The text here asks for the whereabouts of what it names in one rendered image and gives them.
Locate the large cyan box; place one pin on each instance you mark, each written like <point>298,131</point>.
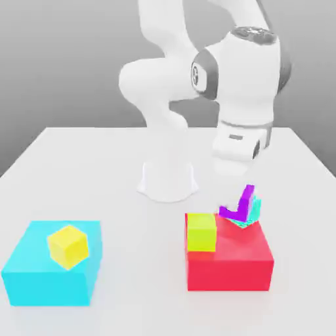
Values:
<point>44,286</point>

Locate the small yellow cube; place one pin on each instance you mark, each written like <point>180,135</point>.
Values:
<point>68,246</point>

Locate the large red box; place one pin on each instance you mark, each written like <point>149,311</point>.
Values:
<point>231,273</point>

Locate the small teal cube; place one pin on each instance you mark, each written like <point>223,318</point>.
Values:
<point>255,210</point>

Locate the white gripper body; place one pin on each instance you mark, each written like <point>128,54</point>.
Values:
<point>230,170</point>

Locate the small purple cube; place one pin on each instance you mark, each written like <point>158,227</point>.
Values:
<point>234,214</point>

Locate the small lime green cube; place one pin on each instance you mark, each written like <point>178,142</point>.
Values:
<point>201,233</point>

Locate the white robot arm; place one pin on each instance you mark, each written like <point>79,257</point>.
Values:
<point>162,78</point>

